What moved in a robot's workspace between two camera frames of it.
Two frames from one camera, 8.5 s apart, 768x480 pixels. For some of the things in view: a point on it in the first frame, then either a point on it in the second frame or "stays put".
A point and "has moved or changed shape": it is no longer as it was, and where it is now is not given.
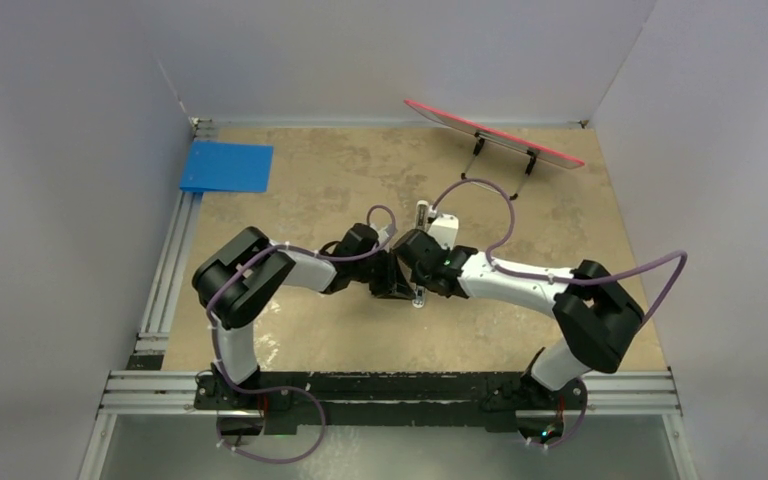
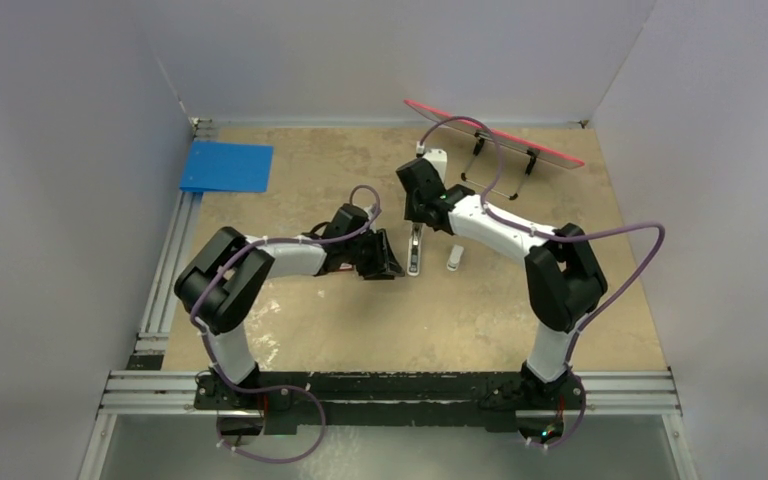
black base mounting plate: [292, 401] stays put
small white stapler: [420, 295] has moved or changed shape
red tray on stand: [539, 154] stays put
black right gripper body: [422, 280] to [412, 210]
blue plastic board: [227, 167] stays put
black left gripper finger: [403, 286] to [393, 267]
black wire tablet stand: [479, 143] stays put
